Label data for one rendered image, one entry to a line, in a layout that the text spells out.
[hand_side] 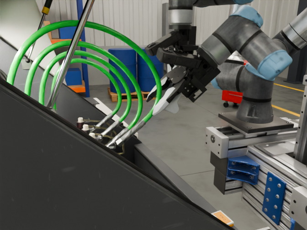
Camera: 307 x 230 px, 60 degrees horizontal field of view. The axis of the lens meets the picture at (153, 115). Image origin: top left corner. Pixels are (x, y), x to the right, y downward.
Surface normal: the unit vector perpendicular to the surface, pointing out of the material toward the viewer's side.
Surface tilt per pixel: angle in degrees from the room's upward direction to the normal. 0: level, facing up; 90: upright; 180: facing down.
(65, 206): 90
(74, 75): 90
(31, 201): 90
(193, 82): 103
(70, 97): 90
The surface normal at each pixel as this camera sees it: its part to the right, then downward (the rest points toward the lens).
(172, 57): 0.21, 0.51
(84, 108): 0.44, 0.28
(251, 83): -0.65, 0.24
